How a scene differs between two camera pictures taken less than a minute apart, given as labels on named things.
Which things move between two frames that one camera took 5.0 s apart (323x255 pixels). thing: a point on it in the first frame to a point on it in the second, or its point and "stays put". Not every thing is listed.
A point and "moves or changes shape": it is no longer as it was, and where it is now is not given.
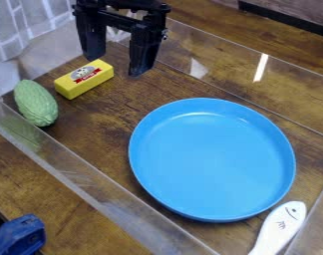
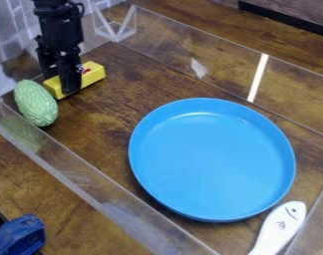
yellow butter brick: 83,78 moves or changes shape
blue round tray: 211,159 stays put
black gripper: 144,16 to 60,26
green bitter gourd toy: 35,104 stays put
